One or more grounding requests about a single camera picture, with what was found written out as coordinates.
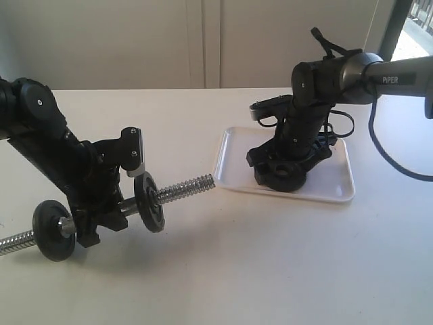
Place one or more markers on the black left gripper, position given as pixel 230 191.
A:
pixel 95 194

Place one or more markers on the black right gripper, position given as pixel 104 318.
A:
pixel 318 151

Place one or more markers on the black weight plate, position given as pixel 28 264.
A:
pixel 150 211
pixel 285 176
pixel 54 230

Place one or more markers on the chrome dumbbell bar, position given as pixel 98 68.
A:
pixel 128 207

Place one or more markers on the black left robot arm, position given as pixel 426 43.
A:
pixel 34 125

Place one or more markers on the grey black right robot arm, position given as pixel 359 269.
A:
pixel 303 135

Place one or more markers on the white plastic tray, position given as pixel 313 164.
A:
pixel 330 181

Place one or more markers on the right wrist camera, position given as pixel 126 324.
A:
pixel 273 107

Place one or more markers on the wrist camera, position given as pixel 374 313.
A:
pixel 273 107
pixel 130 152

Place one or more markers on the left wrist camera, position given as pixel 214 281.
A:
pixel 130 152

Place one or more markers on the dark window frame post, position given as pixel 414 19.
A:
pixel 393 29

